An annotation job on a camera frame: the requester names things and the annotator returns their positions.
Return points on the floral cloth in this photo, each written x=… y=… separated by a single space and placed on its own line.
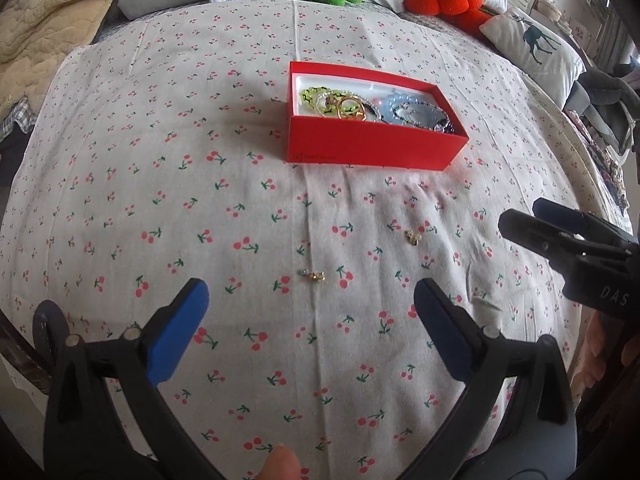
x=610 y=170

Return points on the white pillow with deer print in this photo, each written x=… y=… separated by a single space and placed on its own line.
x=535 y=50

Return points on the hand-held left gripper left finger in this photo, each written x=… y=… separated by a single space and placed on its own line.
x=175 y=335

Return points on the small pink bead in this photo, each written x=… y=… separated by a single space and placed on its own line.
x=375 y=103

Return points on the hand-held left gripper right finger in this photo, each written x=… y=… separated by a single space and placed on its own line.
x=445 y=335

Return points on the person's right hand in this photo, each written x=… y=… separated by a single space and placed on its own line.
x=597 y=350

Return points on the beige quilted blanket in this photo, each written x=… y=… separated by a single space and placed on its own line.
x=45 y=25

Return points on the small gold earring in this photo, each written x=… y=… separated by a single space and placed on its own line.
x=313 y=275
x=412 y=235

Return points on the plaid cloth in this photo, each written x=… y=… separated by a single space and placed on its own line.
x=15 y=117

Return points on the red cardboard box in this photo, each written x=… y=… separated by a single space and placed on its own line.
x=375 y=147

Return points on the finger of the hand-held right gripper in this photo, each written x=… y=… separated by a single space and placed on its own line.
x=555 y=210
x=525 y=232

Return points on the person's left hand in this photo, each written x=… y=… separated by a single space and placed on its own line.
x=280 y=465

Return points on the cherry print bedsheet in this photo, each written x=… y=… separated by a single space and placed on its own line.
x=200 y=210

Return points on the grey plush toy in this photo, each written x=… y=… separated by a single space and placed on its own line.
x=605 y=90

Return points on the red strawberry plush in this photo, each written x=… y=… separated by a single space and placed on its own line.
x=440 y=0

